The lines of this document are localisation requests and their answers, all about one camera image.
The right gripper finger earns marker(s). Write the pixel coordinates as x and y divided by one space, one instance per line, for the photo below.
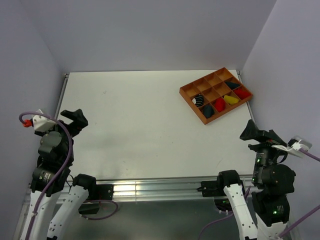
270 136
251 132

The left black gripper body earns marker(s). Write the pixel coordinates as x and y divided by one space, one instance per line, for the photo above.
59 127

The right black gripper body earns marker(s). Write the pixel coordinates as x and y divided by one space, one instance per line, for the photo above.
265 154

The red Christmas sock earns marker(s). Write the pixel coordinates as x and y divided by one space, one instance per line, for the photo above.
220 105

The navy patterned sock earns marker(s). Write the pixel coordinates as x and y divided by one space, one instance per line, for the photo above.
208 111

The black white striped sock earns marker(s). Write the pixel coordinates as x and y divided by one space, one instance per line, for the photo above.
198 100

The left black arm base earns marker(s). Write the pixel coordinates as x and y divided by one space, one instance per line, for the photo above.
101 192

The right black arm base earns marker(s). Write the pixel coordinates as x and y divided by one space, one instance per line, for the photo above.
210 188

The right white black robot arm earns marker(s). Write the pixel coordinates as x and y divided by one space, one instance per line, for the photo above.
261 214

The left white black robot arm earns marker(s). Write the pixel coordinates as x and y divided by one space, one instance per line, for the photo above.
47 184

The yellow rolled sock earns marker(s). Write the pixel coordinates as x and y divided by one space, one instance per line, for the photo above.
230 99

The red rolled sock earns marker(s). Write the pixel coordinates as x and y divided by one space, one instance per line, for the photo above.
242 93

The dark green rolled sock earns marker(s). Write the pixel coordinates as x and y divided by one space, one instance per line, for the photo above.
232 85

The orange compartment tray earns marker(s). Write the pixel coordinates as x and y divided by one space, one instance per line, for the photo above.
212 86

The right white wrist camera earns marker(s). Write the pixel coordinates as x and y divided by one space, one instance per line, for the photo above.
295 146

